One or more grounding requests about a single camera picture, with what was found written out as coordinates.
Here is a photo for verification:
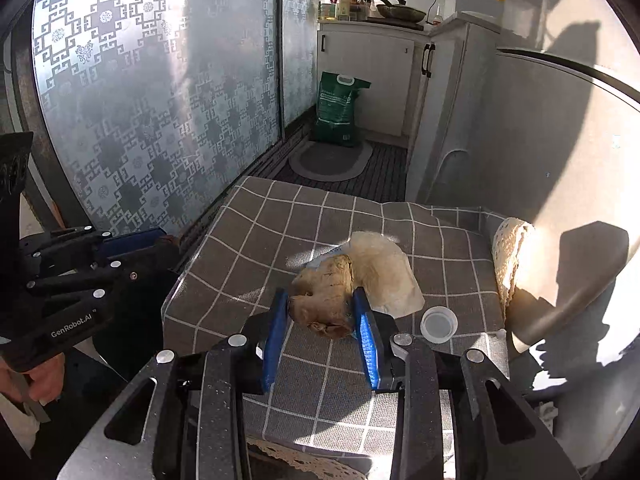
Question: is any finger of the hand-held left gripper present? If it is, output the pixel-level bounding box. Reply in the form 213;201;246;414
25;239;182;311
20;226;169;272

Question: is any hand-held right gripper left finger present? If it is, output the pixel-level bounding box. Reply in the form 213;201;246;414
56;287;292;480

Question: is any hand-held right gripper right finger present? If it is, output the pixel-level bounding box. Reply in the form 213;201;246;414
351;286;582;480

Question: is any brown paper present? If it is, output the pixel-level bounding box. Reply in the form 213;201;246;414
289;254;359;342

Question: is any beige paper wrapper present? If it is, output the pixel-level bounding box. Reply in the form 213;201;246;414
344;231;426;319

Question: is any person's left hand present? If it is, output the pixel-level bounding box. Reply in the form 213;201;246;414
0;352;67;405

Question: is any clear plastic table cover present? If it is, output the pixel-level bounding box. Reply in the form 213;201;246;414
160;180;243;328

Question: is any white plastic lid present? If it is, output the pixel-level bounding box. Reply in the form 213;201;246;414
419;305;459;345

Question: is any brown checked tablecloth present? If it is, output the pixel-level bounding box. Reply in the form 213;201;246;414
162;176;512;463

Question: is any patterned glass sliding door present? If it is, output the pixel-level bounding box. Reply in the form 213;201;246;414
31;0;285;238

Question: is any cream lace cloth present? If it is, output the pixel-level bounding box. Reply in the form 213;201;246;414
492;217;537;312

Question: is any dark striped floor mat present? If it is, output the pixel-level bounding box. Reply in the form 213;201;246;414
272;139;409;202

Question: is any oval grey mat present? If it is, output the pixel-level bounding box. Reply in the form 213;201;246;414
288;140;374;184

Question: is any green bag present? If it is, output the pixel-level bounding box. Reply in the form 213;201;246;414
312;71;372;149

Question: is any narrow patterned glass door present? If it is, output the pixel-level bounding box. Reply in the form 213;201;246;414
281;0;321;137

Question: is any white rounded appliance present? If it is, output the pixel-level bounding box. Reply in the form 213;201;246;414
494;48;640;356

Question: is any white kitchen cabinet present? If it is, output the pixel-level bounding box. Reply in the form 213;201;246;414
315;16;473;191

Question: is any wooden cutting board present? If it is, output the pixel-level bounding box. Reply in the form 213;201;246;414
367;16;426;31

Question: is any black frying pan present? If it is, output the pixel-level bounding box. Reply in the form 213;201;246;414
372;0;427;24

